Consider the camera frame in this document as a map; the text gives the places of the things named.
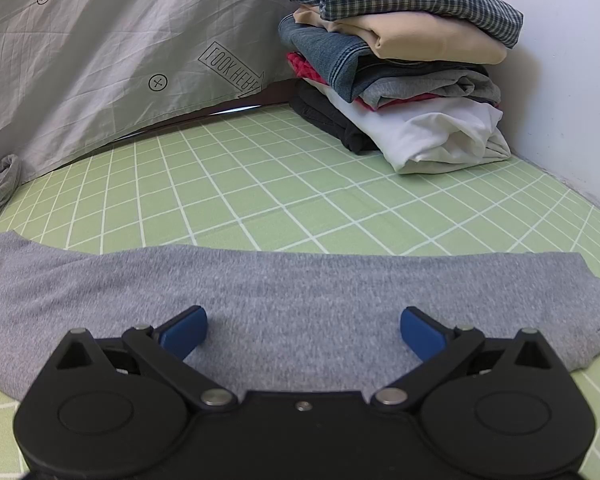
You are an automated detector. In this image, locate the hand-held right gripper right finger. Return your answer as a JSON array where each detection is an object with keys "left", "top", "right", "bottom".
[{"left": 370, "top": 306, "right": 556, "bottom": 413}]

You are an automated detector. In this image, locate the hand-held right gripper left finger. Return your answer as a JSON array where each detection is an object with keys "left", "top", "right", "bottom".
[{"left": 52, "top": 305, "right": 238, "bottom": 413}]

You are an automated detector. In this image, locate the grey zip hoodie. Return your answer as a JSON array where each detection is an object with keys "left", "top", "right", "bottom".
[{"left": 0, "top": 154, "right": 600, "bottom": 401}]

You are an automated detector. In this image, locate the green grid mat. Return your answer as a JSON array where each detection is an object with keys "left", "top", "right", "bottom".
[{"left": 0, "top": 102, "right": 600, "bottom": 480}]

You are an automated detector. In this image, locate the white folded garment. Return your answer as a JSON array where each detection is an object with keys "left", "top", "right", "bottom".
[{"left": 325, "top": 92, "right": 512, "bottom": 175}]

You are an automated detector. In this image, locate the black folded garment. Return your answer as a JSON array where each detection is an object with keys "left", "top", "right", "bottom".
[{"left": 288, "top": 80, "right": 381, "bottom": 156}]

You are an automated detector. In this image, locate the grey folded garment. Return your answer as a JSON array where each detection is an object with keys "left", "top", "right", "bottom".
[{"left": 355, "top": 67, "right": 502, "bottom": 110}]

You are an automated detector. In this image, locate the grey carrot print sheet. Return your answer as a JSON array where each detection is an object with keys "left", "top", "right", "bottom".
[{"left": 0, "top": 0, "right": 301, "bottom": 186}]

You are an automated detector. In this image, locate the beige folded garment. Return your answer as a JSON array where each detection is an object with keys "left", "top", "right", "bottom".
[{"left": 292, "top": 4, "right": 508, "bottom": 66}]

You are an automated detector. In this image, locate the blue denim garment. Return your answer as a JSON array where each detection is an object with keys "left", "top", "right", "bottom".
[{"left": 278, "top": 14, "right": 488, "bottom": 103}]

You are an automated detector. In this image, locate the dark frame edge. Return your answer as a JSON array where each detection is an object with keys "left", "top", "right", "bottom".
[{"left": 130, "top": 79, "right": 297, "bottom": 136}]

